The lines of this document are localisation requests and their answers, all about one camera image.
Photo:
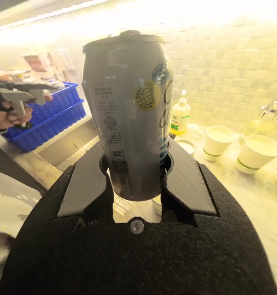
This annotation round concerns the person's left hand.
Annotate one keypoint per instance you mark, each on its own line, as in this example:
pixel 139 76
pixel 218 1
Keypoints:
pixel 5 119

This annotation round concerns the blue plastic bin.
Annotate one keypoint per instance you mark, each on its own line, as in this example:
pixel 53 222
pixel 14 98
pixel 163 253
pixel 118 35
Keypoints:
pixel 48 124

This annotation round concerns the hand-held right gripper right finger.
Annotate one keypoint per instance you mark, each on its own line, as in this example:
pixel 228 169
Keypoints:
pixel 189 182

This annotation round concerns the white beverage can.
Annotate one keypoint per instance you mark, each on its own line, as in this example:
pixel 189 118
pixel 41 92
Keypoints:
pixel 127 115

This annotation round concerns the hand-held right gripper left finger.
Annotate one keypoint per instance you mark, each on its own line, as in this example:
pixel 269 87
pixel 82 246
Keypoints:
pixel 83 184

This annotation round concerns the yellow soap pump bottle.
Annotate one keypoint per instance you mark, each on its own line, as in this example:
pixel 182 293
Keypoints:
pixel 179 115

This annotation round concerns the white paper cup green stripe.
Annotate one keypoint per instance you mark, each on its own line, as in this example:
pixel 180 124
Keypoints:
pixel 258 154
pixel 219 142

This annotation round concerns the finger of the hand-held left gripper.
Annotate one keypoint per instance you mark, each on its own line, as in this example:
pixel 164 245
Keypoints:
pixel 38 96
pixel 16 94

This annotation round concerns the pile of snack boxes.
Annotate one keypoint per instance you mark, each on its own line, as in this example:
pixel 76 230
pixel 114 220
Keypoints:
pixel 37 66

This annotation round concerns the steel sink basin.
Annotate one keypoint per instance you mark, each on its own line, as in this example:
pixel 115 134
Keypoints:
pixel 67 147

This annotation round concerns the small white bowl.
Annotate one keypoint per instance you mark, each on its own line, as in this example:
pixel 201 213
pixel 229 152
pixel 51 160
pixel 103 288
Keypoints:
pixel 185 147

